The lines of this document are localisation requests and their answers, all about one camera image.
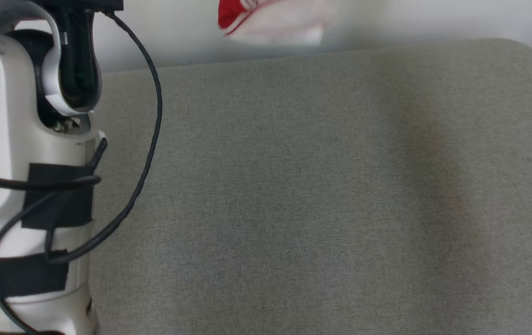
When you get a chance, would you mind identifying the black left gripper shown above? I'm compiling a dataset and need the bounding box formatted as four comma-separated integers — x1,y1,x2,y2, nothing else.
33,0,124,12

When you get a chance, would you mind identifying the red white basketball jersey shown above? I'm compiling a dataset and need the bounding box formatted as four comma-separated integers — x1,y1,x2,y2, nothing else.
217,0,339,46

